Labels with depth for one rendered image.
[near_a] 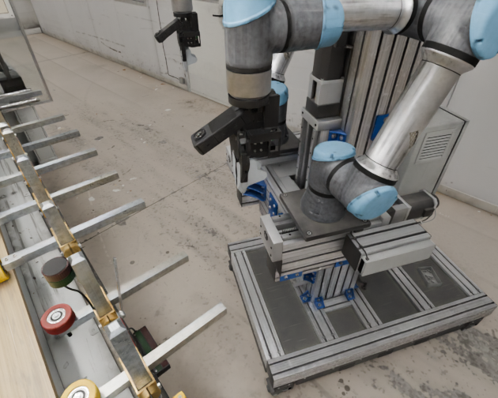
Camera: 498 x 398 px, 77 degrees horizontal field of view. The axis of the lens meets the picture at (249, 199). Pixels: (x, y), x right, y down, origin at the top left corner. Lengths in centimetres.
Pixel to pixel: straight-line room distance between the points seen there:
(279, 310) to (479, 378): 106
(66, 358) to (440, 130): 151
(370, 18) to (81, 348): 130
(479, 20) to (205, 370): 173
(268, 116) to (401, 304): 155
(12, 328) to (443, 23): 127
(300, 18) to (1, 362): 102
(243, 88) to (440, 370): 185
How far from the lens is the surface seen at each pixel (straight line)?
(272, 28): 52
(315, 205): 99
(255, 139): 57
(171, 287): 216
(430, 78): 81
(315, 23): 55
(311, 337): 172
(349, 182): 84
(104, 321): 106
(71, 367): 133
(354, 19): 76
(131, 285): 112
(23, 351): 107
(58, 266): 90
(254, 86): 52
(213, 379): 185
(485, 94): 289
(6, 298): 121
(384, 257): 109
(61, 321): 106
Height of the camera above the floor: 172
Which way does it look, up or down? 39 degrees down
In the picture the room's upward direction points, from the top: straight up
